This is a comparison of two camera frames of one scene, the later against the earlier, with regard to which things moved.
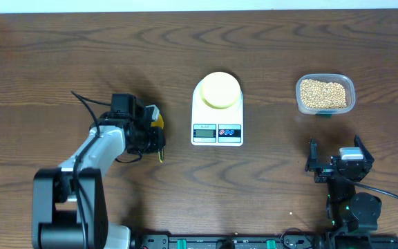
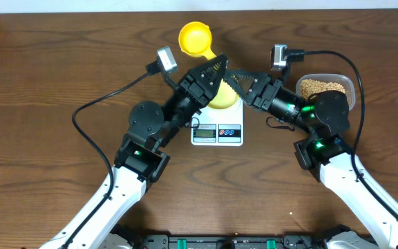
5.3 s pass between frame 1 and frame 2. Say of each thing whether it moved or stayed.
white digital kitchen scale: stayed
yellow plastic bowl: stayed
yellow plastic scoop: moved
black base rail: stayed
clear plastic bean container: stayed
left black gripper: moved
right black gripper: moved
